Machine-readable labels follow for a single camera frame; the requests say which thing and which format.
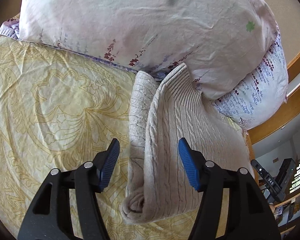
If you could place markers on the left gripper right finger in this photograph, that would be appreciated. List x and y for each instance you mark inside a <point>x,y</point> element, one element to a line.
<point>249,214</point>

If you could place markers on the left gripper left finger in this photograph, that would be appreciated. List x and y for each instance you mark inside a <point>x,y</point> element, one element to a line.
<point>49,216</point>

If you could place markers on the beige cable-knit sweater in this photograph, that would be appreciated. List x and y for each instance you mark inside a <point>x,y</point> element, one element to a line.
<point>161,113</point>

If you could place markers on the person's right hand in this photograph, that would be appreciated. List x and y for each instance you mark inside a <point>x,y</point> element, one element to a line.
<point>272,207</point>

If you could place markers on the white lavender-print pillow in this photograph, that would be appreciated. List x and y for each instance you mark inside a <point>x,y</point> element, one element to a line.
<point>261,93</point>

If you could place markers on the yellow patterned bed sheet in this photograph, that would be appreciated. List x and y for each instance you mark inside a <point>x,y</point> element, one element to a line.
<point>58,110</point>

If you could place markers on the pink floral pillow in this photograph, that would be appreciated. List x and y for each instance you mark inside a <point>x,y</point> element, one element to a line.
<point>220,41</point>

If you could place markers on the wooden headboard frame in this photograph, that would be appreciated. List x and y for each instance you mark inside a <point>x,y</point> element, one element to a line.
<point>287,110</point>

